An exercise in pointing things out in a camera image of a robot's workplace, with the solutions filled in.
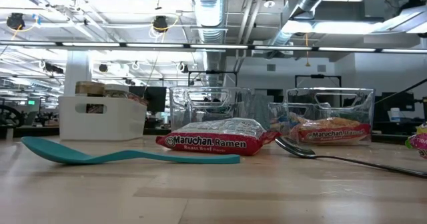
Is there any blue ramen packet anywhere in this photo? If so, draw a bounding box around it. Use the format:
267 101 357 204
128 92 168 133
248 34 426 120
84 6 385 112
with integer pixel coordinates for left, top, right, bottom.
270 111 303 135

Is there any white-lidded seasoning jar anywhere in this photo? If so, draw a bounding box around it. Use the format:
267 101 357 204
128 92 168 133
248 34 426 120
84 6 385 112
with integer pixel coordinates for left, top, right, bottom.
104 83 130 99

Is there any red yellow ramen packet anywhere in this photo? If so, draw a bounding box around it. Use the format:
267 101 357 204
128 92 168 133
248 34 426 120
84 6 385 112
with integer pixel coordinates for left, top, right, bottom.
290 117 372 145

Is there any tan-lidded jar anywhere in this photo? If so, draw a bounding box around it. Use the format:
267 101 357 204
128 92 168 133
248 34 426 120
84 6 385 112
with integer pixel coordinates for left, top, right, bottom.
74 81 106 115

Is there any clear plastic container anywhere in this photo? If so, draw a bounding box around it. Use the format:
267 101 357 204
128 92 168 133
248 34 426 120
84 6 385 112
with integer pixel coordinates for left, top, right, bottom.
268 87 375 147
169 86 252 131

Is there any red roast beef ramen packet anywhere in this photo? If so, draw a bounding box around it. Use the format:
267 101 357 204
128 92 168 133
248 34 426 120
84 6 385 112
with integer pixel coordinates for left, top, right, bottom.
155 117 282 157

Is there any black computer monitor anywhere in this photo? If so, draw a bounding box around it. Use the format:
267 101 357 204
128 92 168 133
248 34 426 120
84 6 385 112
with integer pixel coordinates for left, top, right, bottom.
128 85 167 114

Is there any long ceiling light strip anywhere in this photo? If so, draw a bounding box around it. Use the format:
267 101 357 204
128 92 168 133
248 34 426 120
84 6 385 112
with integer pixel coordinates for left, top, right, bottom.
0 41 427 54

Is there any dark metal spoon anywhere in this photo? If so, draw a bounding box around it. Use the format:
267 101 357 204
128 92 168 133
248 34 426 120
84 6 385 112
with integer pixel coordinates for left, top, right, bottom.
274 136 427 179

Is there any white plastic bin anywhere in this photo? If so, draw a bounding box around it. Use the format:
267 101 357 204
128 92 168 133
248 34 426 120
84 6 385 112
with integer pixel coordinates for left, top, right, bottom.
57 95 148 142

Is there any white pillar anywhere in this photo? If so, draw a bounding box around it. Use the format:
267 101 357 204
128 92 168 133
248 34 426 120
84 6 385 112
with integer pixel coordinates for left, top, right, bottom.
63 50 93 97

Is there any bright ceiling light panel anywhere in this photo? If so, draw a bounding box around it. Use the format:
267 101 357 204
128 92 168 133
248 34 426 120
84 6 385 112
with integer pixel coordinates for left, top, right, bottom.
282 19 376 35

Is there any teal plastic spoon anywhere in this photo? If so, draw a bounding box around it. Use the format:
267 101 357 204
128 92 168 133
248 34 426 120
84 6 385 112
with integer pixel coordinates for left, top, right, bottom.
21 136 242 166

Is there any white bottle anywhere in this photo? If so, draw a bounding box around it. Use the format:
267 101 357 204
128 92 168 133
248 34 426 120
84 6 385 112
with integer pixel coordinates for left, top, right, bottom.
389 107 401 123

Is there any yellow-green pink ramen packet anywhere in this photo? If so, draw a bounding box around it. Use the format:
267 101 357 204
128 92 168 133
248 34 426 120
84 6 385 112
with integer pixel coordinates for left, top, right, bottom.
404 121 427 161

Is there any black stand frame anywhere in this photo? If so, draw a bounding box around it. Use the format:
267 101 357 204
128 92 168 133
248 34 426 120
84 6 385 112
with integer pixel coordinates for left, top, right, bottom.
187 69 239 89
294 73 342 89

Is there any black ceiling camera yellow cable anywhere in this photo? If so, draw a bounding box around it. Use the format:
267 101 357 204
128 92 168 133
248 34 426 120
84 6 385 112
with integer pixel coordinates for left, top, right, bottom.
151 15 170 34
5 12 27 31

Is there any large silver ventilation duct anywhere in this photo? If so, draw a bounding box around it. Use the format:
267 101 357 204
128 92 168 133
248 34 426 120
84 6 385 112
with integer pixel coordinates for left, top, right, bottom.
190 0 228 88

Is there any yellow hanging cord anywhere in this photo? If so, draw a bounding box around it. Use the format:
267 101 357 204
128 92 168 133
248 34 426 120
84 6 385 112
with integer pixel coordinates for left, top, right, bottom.
304 33 312 68

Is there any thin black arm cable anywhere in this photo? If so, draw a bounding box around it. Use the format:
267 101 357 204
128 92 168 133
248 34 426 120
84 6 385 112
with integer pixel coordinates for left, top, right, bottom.
375 79 427 105

